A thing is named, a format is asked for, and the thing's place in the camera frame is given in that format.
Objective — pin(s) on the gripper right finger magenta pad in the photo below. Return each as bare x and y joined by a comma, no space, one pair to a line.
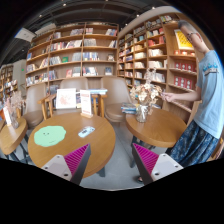
152,166

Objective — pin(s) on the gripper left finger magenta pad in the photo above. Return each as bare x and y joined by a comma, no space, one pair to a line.
70,167

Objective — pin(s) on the white computer mouse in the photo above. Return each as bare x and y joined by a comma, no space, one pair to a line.
86,131

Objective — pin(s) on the green smiley mouse pad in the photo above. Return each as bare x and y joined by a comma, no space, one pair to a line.
49,136

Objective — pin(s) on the round wooden table centre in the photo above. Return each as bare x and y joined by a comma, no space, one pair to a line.
101,140

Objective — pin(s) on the round wooden table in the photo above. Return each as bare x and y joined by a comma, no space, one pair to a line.
161,129
10,138
101,140

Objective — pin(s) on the round wooden table right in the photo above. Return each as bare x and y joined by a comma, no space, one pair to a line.
161,129

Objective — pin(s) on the person in light blue shirt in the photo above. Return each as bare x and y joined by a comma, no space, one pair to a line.
201,137

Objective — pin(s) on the stack of books on table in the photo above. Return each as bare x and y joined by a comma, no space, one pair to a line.
128,108

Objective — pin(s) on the beige armchair left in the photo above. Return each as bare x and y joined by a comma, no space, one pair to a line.
33,112

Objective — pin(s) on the beige armchair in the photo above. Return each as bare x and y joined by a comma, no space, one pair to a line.
80,83
33,112
117,94

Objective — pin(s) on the white picture board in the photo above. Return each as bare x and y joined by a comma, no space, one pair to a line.
66,98

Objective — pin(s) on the glass vase dried flowers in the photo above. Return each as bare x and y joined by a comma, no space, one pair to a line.
146,94

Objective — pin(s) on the white sign on wooden stand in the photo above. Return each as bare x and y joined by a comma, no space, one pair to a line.
86,108

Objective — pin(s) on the round wooden table left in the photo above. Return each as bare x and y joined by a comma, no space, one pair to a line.
10,138

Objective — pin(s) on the beige armchair right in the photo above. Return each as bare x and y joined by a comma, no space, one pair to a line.
117,94

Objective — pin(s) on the beige armchair middle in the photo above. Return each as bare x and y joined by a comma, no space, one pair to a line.
80,83

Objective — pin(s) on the vase with flowers left table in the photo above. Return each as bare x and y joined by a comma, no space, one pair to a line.
12,108

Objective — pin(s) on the wooden bookshelf centre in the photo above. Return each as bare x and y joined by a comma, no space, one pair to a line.
86,49

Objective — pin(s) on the wooden bookshelf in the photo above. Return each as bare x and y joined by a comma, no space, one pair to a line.
86,49
151,44

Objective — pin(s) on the wooden bookshelf right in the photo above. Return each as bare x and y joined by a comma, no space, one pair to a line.
151,44

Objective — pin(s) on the yellow poster on shelf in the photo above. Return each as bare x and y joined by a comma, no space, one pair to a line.
182,41

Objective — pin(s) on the wooden chair frame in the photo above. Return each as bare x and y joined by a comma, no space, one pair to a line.
49,104

